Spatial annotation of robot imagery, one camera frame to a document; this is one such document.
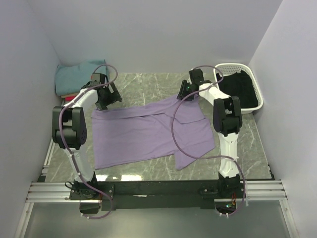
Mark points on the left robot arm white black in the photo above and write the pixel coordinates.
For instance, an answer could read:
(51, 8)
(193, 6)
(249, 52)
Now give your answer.
(69, 130)

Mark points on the folded tan t shirt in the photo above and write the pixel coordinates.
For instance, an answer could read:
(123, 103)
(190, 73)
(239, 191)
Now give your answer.
(70, 95)

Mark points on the white plastic laundry basket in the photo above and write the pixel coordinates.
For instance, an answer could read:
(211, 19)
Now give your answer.
(231, 68)

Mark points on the purple t shirt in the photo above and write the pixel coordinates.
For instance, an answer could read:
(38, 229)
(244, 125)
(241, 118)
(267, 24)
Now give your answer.
(127, 135)

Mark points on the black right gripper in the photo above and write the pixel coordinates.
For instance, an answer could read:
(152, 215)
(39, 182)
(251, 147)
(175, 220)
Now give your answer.
(182, 92)

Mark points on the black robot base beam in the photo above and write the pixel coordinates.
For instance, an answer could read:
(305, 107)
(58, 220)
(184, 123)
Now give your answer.
(154, 194)

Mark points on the aluminium frame rail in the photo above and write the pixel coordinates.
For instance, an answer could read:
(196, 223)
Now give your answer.
(48, 212)

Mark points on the black t shirt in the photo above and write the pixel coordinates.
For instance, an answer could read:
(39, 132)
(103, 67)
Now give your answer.
(240, 84)

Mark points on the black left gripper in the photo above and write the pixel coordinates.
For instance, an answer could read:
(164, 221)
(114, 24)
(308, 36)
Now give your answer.
(114, 97)

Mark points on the folded pink t shirt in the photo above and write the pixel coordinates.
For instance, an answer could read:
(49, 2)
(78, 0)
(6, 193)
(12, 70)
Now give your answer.
(70, 98)

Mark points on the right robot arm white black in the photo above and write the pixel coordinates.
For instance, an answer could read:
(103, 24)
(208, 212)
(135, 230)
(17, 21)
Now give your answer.
(227, 121)

